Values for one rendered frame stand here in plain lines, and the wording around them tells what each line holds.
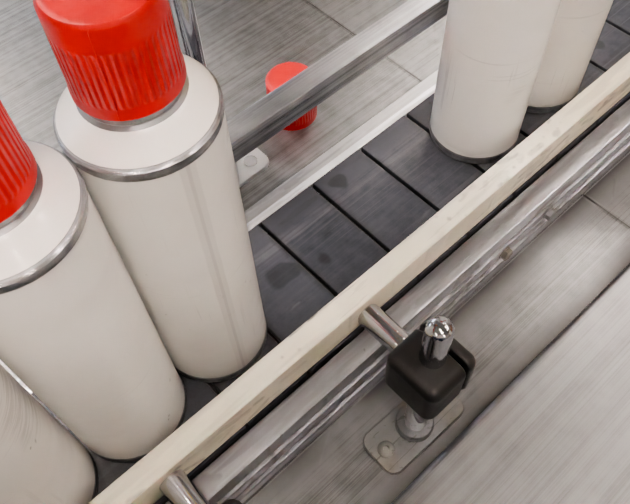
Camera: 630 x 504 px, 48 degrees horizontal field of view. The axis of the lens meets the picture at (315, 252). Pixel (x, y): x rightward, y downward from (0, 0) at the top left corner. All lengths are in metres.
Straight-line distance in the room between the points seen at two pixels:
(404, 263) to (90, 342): 0.16
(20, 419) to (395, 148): 0.26
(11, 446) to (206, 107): 0.13
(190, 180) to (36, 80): 0.36
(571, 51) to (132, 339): 0.28
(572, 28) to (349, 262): 0.17
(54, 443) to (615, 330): 0.26
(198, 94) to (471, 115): 0.20
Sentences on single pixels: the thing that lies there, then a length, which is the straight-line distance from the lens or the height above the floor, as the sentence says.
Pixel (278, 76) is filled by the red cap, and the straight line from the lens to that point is 0.49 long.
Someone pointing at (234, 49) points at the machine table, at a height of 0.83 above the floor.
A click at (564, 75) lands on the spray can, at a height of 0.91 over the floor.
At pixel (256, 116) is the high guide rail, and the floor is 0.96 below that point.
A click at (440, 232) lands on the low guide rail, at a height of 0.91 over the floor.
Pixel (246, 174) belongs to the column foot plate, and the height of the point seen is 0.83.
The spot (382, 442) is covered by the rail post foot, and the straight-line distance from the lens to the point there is 0.38.
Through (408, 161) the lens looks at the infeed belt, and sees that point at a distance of 0.41.
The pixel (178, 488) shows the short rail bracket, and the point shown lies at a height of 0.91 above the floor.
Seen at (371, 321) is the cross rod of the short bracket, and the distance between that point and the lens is 0.32.
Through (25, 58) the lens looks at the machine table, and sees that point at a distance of 0.59.
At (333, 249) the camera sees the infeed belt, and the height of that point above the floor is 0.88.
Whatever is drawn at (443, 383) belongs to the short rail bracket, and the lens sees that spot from 0.30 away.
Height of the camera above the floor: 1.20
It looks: 58 degrees down
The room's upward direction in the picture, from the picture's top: 3 degrees counter-clockwise
